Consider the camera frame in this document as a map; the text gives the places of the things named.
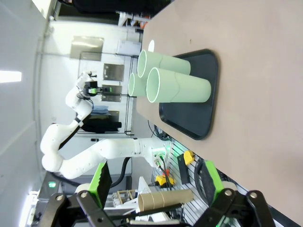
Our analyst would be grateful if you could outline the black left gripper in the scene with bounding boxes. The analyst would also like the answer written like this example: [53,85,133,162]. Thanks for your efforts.
[84,80,112,96]

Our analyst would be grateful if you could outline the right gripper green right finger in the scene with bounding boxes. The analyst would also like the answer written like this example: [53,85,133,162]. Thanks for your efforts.
[194,160,276,227]

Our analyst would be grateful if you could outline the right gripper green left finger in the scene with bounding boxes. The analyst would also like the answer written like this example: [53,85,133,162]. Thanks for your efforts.
[42,162,133,227]

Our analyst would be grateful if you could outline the pale green tall cup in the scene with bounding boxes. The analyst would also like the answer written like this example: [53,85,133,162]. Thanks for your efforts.
[127,72,149,97]
[137,49,191,79]
[146,67,212,104]

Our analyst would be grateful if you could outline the blue cloth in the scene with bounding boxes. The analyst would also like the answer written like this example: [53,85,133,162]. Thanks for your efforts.
[91,105,109,116]

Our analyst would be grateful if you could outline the black rectangular box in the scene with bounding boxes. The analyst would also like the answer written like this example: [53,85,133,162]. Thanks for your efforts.
[177,154,191,184]

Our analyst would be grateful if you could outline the yellow emergency stop button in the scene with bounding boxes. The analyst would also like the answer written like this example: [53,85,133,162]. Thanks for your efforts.
[155,175,176,189]
[183,150,195,166]

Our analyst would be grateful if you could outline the black garment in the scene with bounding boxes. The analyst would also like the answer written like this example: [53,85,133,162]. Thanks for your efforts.
[80,119,123,133]

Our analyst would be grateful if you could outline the black metal clothes rack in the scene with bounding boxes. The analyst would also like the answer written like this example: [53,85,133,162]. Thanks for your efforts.
[78,52,142,136]

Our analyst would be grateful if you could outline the cardboard tube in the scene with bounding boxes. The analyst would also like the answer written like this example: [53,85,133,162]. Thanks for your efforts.
[138,188,194,211]

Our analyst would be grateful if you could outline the dark controller box green light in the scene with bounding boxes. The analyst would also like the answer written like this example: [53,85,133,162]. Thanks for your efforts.
[37,172,62,198]

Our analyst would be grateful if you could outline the black plastic tray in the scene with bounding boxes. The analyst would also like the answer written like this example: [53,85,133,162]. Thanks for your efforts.
[158,49,219,140]

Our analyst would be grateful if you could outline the ceiling light panel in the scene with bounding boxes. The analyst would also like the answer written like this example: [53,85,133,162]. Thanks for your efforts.
[0,70,22,83]

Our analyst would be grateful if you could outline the grey wall panel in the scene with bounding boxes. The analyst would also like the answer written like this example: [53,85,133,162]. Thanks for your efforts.
[102,63,125,81]
[106,110,120,123]
[101,84,123,103]

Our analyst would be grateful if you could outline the thick black cable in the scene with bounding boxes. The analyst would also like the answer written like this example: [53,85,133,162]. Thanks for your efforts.
[110,157,133,189]

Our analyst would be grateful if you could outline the large grey metal wall plate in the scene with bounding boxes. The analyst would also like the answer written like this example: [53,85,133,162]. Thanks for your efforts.
[70,35,104,60]

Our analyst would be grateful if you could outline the bundle of dark cables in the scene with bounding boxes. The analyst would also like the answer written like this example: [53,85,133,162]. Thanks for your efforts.
[148,119,171,142]

